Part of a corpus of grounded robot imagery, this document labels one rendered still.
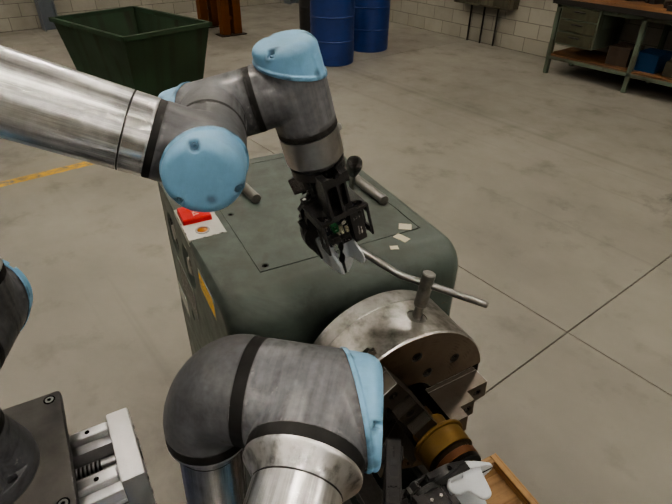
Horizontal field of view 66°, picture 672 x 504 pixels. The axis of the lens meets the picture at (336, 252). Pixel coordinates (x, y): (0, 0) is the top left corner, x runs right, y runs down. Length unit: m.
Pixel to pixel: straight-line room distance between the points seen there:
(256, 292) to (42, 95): 0.51
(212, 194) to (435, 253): 0.63
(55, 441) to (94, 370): 1.82
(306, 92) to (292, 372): 0.30
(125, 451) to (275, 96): 0.57
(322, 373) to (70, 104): 0.32
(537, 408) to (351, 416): 2.02
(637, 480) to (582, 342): 0.75
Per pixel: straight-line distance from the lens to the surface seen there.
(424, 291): 0.84
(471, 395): 0.97
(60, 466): 0.85
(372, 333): 0.85
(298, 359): 0.52
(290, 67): 0.58
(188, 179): 0.47
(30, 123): 0.50
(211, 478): 0.65
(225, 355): 0.54
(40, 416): 0.93
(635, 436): 2.56
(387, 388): 0.82
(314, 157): 0.63
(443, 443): 0.86
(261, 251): 0.99
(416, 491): 0.82
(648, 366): 2.91
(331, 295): 0.92
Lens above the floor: 1.81
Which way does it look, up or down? 34 degrees down
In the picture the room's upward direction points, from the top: 1 degrees clockwise
